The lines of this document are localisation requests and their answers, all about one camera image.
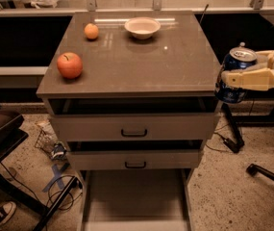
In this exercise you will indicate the dark side table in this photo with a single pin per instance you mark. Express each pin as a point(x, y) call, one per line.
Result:
point(11, 136)

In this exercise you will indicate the orange fruit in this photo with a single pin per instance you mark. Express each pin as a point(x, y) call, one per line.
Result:
point(91, 31)

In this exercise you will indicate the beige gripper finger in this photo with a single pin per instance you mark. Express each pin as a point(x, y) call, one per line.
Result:
point(265, 59)
point(260, 79)

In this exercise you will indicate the middle grey drawer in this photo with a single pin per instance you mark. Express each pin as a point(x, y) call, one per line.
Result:
point(107, 155)

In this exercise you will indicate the bottom open grey drawer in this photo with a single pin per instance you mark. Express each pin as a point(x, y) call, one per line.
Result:
point(136, 200)

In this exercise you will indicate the black chair leg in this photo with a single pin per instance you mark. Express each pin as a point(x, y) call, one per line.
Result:
point(254, 169)

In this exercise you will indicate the red apple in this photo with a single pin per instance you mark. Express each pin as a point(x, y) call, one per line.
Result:
point(69, 65)

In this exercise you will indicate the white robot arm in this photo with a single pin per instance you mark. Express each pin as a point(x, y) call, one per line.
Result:
point(259, 76)

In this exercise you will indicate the white bowl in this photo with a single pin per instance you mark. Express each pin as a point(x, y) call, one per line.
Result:
point(142, 27)

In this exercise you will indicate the top grey drawer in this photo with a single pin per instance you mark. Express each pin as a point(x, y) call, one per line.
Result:
point(135, 119)

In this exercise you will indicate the wire mesh basket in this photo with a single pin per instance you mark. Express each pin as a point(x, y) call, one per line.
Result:
point(46, 141)

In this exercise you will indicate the blue pepsi can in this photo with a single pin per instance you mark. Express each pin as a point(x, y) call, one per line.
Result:
point(238, 58)

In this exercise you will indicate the black power adapter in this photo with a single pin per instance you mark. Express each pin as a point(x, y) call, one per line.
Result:
point(231, 145)

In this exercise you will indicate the grey drawer cabinet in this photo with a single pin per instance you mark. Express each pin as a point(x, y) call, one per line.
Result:
point(177, 61)

